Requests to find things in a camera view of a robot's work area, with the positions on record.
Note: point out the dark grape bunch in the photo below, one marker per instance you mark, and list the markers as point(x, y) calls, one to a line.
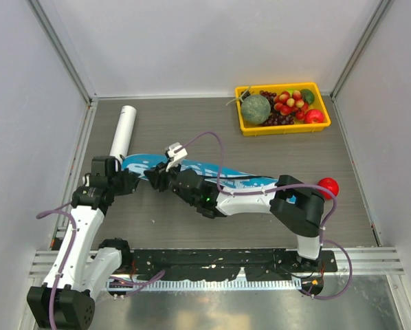
point(280, 112)

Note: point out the red cherry cluster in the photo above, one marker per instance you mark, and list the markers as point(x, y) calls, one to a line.
point(297, 102)

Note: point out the blue racket bag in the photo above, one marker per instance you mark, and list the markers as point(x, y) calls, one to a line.
point(198, 172)

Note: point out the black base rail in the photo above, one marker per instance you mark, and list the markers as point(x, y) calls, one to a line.
point(221, 269)

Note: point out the green lime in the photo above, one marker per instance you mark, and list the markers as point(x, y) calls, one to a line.
point(308, 96)

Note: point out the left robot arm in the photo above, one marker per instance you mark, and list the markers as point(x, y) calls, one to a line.
point(66, 298)

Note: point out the yellow plastic tray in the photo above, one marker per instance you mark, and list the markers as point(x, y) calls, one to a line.
point(298, 127)

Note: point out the green melon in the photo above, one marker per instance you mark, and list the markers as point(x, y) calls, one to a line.
point(255, 109)

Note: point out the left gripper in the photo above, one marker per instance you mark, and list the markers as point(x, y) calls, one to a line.
point(130, 181)

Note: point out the red apple on table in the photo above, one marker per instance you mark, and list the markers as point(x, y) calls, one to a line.
point(328, 183)

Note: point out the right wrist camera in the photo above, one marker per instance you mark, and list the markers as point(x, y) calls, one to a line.
point(176, 154)

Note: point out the red apple in tray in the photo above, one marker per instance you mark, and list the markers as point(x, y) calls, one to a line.
point(314, 116)

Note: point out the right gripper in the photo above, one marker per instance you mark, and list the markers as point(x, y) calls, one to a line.
point(158, 175)

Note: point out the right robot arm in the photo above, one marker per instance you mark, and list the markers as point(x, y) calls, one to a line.
point(297, 206)

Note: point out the white shuttlecock tube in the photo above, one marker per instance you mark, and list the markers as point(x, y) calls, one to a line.
point(123, 133)

